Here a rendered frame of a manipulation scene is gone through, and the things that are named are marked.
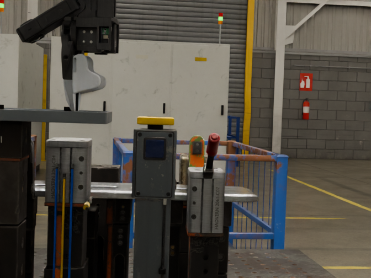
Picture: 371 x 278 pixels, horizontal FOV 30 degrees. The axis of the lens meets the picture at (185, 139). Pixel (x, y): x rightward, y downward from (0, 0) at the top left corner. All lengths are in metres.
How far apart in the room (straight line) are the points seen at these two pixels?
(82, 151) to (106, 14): 0.27
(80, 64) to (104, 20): 0.08
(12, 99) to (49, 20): 8.19
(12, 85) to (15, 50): 0.46
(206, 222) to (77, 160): 0.26
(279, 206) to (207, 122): 6.12
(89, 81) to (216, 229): 0.38
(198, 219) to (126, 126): 8.06
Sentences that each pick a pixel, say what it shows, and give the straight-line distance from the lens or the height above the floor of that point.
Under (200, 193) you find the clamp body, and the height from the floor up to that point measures 1.02.
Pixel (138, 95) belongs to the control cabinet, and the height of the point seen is 1.26.
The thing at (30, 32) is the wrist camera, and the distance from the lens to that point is 1.17.
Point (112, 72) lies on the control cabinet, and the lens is 9.33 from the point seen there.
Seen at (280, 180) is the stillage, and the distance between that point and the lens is 3.39.
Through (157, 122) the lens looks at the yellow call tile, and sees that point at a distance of 1.12.
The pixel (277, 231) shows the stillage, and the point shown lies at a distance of 3.43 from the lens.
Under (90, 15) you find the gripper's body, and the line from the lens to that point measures 1.16.
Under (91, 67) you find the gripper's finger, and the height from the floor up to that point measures 1.24.
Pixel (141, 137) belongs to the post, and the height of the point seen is 1.13.
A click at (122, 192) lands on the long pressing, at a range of 1.40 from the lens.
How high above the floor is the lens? 1.19
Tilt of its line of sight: 3 degrees down
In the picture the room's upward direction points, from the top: 2 degrees clockwise
